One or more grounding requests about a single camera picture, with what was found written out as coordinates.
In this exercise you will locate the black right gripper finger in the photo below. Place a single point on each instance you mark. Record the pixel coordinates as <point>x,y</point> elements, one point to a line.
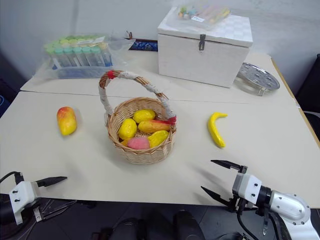
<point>216,195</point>
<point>226,164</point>

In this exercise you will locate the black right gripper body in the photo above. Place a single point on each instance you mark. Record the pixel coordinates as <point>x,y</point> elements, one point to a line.
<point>237,203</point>

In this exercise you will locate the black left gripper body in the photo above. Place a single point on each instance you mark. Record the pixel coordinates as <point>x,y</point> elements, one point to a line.
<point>42,208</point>

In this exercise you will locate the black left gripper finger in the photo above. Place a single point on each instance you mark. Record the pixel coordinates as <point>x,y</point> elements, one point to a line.
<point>51,181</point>
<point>58,208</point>

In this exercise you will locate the yellow toy banana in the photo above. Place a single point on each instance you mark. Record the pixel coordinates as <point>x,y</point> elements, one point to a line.
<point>213,130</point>

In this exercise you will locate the dark rounded shape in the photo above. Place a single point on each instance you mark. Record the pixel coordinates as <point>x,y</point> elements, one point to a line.
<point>127,228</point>
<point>188,225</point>

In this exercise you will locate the red yellow toy mango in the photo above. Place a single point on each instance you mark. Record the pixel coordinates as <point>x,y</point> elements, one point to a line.
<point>66,121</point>

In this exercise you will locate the yellow toy lemon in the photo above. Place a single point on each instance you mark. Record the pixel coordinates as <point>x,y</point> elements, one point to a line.
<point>127,128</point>
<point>158,138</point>
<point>144,116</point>

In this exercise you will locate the orange red toy mango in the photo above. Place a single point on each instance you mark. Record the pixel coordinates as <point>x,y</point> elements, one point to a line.
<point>152,126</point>

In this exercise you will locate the pink toy peach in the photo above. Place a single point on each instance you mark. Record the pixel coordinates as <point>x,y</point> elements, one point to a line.
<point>138,143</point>

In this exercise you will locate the round steel steamer plate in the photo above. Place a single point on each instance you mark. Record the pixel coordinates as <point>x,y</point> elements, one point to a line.
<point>258,76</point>

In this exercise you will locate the dark object beside table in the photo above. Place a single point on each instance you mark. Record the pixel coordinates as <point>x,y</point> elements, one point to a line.
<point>10,85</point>

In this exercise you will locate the white wooden box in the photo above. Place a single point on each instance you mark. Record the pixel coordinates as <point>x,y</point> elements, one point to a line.
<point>200,60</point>

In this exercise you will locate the black chair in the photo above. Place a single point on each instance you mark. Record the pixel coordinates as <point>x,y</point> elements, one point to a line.
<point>310,87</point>

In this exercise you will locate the metal box latch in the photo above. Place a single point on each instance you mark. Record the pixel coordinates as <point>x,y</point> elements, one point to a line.
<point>202,43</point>

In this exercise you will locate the blue rack of test tubes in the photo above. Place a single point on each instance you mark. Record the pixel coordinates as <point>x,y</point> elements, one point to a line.
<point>80,58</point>

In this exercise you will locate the blue patterned flat object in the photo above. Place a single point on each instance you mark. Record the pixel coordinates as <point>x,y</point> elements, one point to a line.
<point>143,46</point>

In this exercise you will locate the clear plastic bag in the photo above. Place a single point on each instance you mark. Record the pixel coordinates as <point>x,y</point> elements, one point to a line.
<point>120,47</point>

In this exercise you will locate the clear bag of colourful items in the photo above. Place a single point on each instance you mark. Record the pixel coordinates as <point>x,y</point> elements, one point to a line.
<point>202,15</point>

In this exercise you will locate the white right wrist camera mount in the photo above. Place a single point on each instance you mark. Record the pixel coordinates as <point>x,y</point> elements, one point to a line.
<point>246,187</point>

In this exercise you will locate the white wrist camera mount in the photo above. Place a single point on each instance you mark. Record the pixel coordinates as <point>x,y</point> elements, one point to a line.
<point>246,187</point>
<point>21,197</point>

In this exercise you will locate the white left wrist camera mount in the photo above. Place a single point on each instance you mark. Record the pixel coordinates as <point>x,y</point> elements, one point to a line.
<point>21,197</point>

